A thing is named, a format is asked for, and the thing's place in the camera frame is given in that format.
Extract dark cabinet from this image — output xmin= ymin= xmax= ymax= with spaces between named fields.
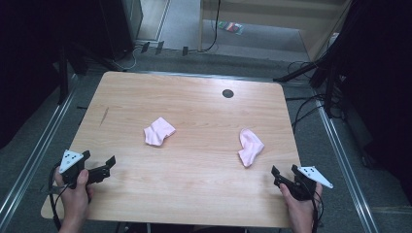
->
xmin=74 ymin=0 xmax=144 ymax=61

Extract black hanging cable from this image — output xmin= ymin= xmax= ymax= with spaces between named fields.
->
xmin=197 ymin=0 xmax=223 ymax=53

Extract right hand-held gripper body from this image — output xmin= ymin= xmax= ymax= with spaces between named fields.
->
xmin=291 ymin=166 xmax=334 ymax=202

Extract person's right hand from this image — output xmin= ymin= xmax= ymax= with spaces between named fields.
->
xmin=279 ymin=182 xmax=325 ymax=229

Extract pink sock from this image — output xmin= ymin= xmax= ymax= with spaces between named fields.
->
xmin=143 ymin=116 xmax=177 ymax=148
xmin=237 ymin=127 xmax=265 ymax=168

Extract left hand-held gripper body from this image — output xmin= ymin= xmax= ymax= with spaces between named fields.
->
xmin=58 ymin=149 xmax=89 ymax=190

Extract metal floor rail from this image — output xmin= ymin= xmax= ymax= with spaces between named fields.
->
xmin=0 ymin=73 xmax=80 ymax=224
xmin=314 ymin=98 xmax=380 ymax=233

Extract colourful packet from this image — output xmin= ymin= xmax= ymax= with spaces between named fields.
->
xmin=217 ymin=20 xmax=245 ymax=36

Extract white cable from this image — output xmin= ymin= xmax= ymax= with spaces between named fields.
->
xmin=111 ymin=45 xmax=144 ymax=72

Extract black metal stand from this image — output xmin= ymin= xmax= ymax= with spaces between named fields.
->
xmin=272 ymin=48 xmax=346 ymax=119
xmin=56 ymin=42 xmax=124 ymax=106

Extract left hand-held gripper cable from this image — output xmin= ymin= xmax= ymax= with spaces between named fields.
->
xmin=47 ymin=162 xmax=71 ymax=231

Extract person's left hand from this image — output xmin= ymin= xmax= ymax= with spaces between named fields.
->
xmin=53 ymin=168 xmax=95 ymax=225

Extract hand-held gripper cable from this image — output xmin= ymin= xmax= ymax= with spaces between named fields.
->
xmin=47 ymin=162 xmax=71 ymax=231
xmin=309 ymin=189 xmax=326 ymax=233

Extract light wooden shelf unit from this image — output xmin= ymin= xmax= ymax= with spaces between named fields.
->
xmin=197 ymin=0 xmax=354 ymax=62

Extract black floor cables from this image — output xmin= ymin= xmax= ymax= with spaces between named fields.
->
xmin=285 ymin=59 xmax=344 ymax=134

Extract right hand-held gripper cable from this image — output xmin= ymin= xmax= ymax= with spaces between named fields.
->
xmin=309 ymin=189 xmax=326 ymax=233

